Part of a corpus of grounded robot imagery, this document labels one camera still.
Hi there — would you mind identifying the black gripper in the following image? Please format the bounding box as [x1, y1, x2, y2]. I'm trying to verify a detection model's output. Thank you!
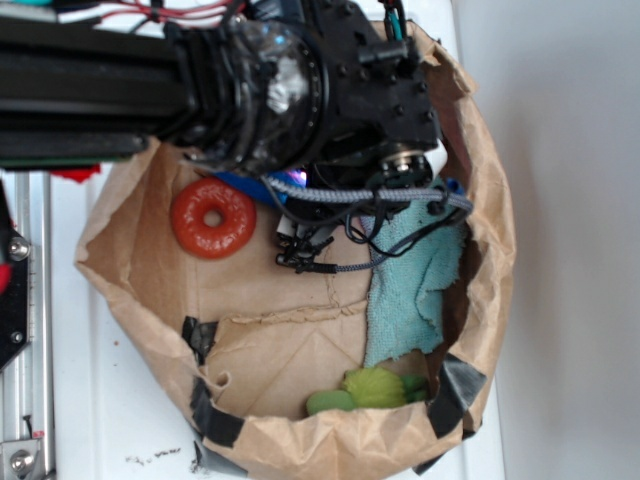
[279, 0, 442, 236]

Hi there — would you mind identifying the blue rectangular sponge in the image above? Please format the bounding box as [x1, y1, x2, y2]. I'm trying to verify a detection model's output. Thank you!
[215, 169, 464, 208]

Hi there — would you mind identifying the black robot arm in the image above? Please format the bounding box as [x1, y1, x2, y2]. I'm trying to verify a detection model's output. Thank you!
[1, 1, 442, 215]

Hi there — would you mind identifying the teal terry cloth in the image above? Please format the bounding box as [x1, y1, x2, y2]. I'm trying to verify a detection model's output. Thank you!
[364, 200, 467, 367]

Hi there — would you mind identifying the orange glazed donut toy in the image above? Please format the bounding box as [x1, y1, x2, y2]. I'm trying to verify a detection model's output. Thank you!
[170, 177, 257, 260]

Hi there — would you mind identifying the green plush toy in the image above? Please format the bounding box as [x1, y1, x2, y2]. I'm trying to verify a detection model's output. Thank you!
[306, 367, 427, 415]

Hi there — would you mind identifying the brown paper bag liner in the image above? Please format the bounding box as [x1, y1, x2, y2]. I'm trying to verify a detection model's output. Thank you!
[75, 25, 516, 479]

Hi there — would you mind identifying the grey braided cable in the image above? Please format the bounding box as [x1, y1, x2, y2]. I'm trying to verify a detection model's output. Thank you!
[260, 172, 474, 277]

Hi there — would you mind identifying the black corner bracket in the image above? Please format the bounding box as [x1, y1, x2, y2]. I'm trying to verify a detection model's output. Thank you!
[1, 184, 31, 371]

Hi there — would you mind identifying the aluminium frame rail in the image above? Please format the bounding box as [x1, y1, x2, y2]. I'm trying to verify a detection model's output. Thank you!
[1, 172, 56, 479]

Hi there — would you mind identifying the silver corner bracket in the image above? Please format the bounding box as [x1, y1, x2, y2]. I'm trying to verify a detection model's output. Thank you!
[1, 439, 40, 480]

